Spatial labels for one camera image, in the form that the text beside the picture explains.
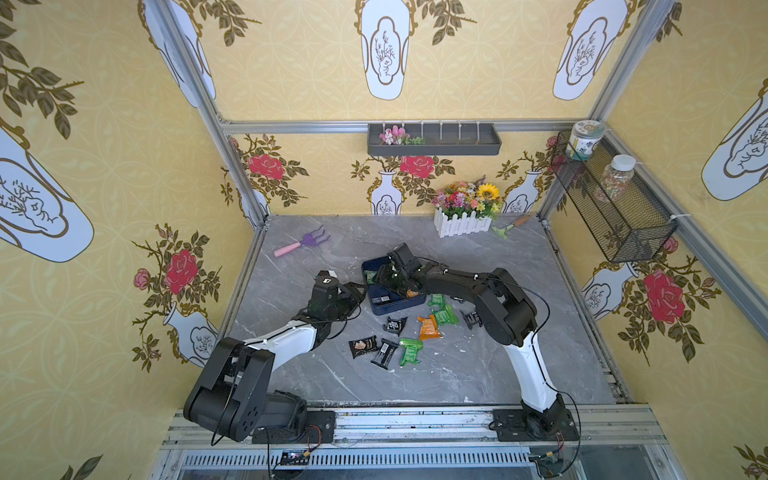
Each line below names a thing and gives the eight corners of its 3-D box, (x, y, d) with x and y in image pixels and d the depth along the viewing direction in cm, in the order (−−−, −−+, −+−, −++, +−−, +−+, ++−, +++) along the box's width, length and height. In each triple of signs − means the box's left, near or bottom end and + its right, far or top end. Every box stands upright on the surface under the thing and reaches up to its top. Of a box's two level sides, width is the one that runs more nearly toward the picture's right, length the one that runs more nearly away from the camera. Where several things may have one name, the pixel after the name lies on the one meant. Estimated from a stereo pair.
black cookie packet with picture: (351, 358, 87) (351, 355, 86) (348, 343, 90) (348, 341, 88) (379, 350, 89) (379, 347, 87) (375, 336, 91) (375, 333, 90)
